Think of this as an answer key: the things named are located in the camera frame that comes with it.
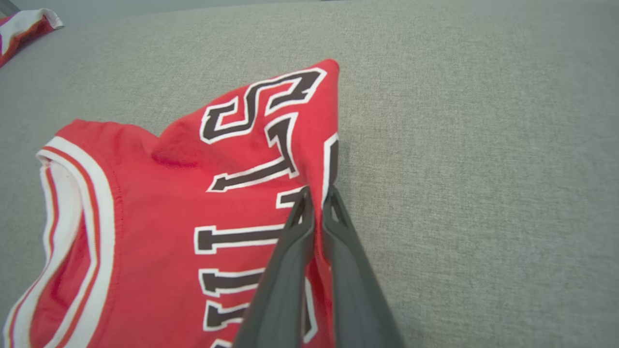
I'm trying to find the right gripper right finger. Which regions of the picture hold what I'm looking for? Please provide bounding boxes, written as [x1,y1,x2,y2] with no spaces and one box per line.
[322,185,405,348]

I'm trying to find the red shorts white band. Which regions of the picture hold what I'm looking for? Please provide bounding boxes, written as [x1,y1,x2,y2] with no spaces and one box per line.
[0,8,64,68]

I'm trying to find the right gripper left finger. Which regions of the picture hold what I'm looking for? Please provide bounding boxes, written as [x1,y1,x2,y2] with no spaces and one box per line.
[232,186,317,348]

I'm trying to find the red basketball jersey black letters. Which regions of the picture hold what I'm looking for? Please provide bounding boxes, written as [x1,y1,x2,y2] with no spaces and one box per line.
[2,58,340,348]

